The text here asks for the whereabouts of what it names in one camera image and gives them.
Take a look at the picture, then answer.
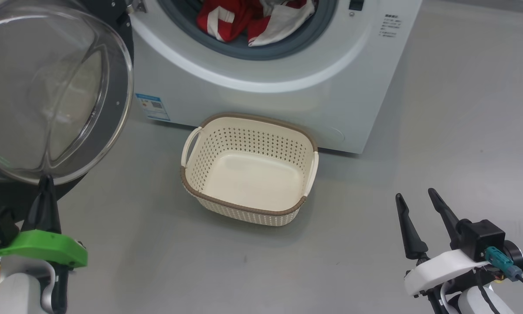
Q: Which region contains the round glass washing machine door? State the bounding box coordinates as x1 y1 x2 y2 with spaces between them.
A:
0 0 134 218

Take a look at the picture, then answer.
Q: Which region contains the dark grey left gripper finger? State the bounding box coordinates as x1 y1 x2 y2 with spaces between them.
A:
22 174 62 234

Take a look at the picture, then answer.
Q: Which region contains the white washing machine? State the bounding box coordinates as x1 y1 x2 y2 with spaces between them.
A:
129 0 423 154

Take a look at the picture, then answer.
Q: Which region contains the red and white garment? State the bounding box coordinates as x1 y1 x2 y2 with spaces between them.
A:
196 0 316 47

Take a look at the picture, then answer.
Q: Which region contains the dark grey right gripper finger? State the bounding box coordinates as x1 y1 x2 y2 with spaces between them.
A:
395 193 429 260
428 188 465 250

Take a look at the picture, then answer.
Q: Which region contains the cream perforated laundry basket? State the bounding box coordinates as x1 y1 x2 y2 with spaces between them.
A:
180 113 319 227

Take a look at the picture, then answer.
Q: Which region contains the printed text sticker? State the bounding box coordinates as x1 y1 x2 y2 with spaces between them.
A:
378 13 402 39

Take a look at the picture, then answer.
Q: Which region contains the blue energy label sticker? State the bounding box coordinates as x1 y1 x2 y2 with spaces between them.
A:
135 93 171 122

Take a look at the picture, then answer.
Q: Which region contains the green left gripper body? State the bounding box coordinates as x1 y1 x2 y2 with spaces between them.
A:
0 230 88 314

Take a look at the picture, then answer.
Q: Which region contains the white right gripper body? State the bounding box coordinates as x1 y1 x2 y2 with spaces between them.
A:
404 249 491 298

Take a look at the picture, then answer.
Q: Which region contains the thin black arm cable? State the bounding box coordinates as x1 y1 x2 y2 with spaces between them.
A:
474 270 503 314

